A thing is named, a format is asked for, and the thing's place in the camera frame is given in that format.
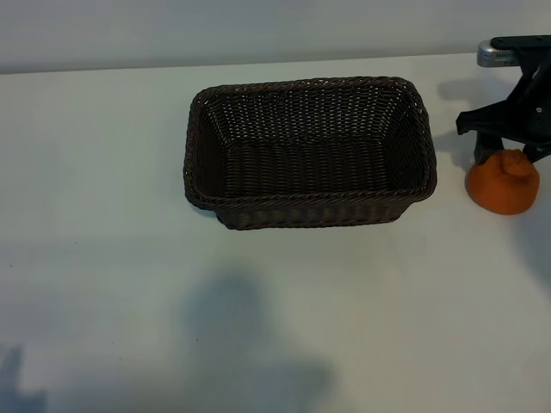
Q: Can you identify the orange fruit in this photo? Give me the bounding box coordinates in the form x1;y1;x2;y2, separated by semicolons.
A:
467;148;542;216

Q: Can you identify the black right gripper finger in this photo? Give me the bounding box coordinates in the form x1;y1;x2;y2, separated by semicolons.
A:
473;133;504;167
523;144;551;165

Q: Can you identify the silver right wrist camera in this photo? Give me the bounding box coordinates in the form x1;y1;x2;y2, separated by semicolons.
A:
476;38;522;68

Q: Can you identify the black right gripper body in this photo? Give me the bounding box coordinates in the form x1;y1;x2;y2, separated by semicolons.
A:
455;46;551;152

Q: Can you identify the black right camera mount bracket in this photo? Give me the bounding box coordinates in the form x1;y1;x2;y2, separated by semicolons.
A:
490;34;551;53

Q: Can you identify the dark brown woven basket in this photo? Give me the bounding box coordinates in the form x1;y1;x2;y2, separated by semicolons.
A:
183;76;439;232

